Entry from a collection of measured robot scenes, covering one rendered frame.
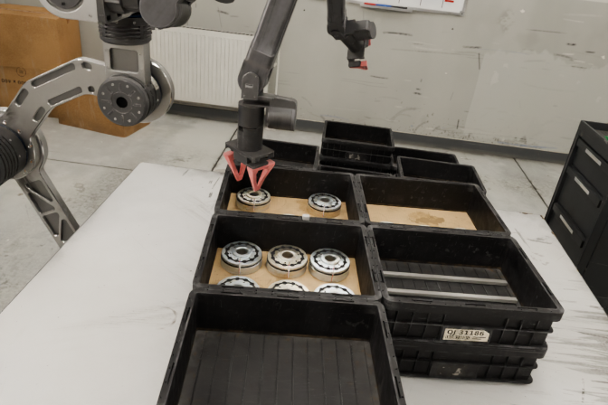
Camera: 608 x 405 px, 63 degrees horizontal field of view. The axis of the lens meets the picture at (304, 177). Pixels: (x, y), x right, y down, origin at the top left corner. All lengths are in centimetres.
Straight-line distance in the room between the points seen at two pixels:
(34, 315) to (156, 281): 30
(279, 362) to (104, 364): 41
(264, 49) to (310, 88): 325
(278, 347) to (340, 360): 13
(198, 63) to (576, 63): 303
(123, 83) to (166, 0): 42
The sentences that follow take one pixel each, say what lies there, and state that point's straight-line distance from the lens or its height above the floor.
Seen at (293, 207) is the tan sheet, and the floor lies 83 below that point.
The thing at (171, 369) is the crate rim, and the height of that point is 92.
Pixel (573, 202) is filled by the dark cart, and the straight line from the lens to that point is 278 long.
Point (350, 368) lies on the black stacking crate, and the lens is 108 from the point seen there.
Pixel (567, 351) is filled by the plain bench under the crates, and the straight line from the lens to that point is 152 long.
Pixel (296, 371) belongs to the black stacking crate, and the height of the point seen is 83.
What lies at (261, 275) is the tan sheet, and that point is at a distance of 126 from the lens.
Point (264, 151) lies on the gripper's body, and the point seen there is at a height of 115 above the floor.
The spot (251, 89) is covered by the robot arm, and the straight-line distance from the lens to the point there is 105.
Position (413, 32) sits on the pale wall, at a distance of 419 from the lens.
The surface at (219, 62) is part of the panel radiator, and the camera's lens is 424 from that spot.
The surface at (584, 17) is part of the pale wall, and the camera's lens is 450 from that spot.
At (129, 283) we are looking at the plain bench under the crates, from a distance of 146.
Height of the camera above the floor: 161
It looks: 27 degrees down
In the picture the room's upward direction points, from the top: 6 degrees clockwise
